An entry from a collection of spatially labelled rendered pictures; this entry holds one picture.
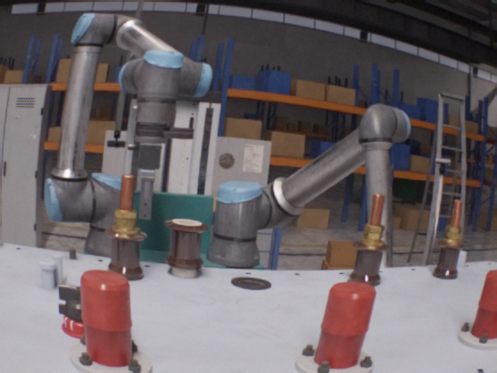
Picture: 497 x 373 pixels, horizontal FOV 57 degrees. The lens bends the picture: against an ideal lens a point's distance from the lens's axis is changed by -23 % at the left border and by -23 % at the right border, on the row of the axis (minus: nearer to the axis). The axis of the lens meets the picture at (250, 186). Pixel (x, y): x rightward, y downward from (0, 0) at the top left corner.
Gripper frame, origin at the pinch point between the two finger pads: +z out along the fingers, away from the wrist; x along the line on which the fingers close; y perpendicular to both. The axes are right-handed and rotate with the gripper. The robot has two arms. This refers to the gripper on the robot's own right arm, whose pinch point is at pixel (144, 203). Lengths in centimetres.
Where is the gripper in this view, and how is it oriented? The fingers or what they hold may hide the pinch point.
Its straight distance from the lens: 122.1
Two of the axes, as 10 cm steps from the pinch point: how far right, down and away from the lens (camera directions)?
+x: 1.8, 1.4, -9.7
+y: -9.8, -0.8, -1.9
